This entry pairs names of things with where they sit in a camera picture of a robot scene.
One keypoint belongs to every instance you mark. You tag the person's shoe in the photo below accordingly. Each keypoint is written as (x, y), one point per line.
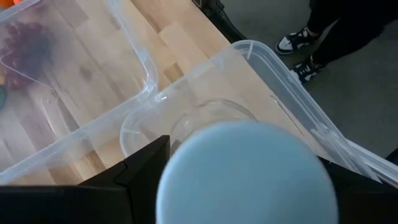
(308, 70)
(295, 40)

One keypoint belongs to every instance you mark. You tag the clear plastic container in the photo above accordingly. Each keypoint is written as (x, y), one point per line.
(93, 77)
(264, 93)

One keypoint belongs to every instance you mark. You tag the pale blue round object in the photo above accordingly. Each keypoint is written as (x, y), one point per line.
(245, 174)

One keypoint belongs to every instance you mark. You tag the person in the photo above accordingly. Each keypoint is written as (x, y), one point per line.
(348, 28)

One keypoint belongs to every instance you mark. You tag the purple grape bunch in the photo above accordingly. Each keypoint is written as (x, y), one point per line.
(25, 53)

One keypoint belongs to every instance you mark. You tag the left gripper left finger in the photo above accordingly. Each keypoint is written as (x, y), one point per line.
(77, 205)

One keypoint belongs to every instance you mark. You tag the black table frame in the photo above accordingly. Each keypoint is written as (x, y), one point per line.
(224, 21)

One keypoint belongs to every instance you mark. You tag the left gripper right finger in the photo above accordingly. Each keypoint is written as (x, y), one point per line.
(367, 205)

